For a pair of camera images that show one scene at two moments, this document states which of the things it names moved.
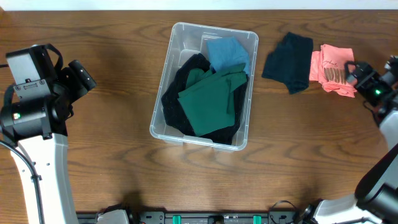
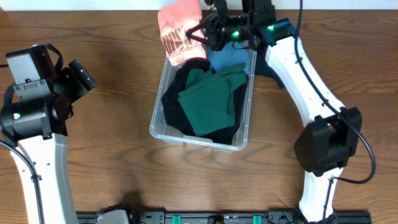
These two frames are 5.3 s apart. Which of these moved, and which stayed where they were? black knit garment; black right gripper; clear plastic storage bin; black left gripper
Moved: black right gripper
Stayed: black knit garment; clear plastic storage bin; black left gripper
